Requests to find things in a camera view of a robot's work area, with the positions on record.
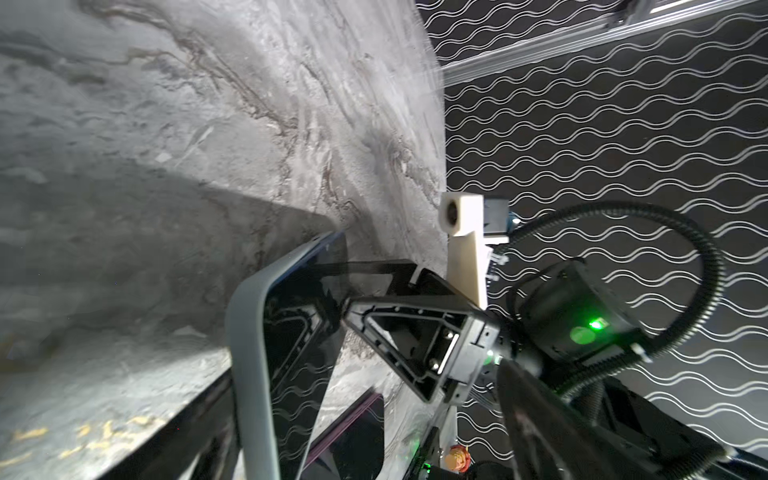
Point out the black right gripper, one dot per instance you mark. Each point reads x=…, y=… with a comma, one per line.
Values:
x=438, y=343

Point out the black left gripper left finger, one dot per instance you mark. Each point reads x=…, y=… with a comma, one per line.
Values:
x=202, y=438

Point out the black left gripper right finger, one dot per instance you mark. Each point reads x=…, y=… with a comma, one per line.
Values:
x=549, y=440

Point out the light blue phone case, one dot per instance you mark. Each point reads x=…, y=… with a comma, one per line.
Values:
x=244, y=326

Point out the black smartphone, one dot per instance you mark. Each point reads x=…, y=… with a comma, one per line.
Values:
x=303, y=338
x=352, y=447

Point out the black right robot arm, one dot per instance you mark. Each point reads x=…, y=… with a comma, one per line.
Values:
x=553, y=362

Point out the small colourful toy figure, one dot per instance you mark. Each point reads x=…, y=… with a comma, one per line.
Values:
x=456, y=459

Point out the aluminium corner frame post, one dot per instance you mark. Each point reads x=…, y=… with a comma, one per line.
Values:
x=639, y=17

